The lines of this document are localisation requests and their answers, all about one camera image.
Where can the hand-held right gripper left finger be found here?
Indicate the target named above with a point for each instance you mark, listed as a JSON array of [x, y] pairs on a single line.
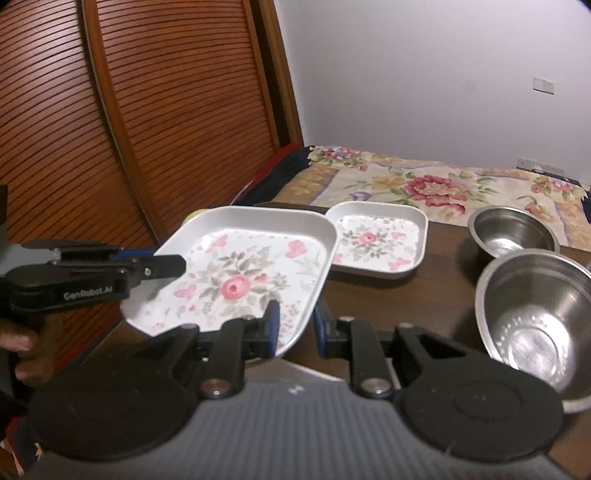
[[273, 328]]

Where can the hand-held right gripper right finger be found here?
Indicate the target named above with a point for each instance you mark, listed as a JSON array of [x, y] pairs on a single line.
[[318, 333]]

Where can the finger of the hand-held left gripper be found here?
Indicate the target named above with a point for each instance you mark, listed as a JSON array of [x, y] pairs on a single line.
[[159, 267], [136, 253]]

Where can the large floral square plate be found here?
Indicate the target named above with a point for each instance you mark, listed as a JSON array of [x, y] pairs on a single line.
[[233, 286]]

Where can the small floral square plate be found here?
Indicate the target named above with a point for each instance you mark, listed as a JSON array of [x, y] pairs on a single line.
[[369, 240]]

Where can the small steel bowl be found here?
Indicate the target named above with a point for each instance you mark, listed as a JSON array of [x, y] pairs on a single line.
[[515, 237]]

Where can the large steel bowl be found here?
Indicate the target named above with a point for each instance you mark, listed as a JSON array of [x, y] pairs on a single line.
[[540, 323]]

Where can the person's left hand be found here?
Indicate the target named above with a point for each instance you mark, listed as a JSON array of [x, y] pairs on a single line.
[[32, 369]]

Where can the dark cloth pile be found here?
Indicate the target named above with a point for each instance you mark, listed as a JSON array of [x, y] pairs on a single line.
[[272, 177]]

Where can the wooden louvered wardrobe door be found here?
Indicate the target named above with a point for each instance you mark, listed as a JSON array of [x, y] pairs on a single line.
[[41, 138], [184, 106]]

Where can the dark red patterned cloth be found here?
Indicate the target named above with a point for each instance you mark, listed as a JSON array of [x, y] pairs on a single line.
[[18, 447]]

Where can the floral bed blanket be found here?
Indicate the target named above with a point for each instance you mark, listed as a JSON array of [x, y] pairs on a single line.
[[438, 189]]

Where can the white wall switch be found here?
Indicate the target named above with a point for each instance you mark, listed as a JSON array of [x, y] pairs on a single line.
[[544, 85]]

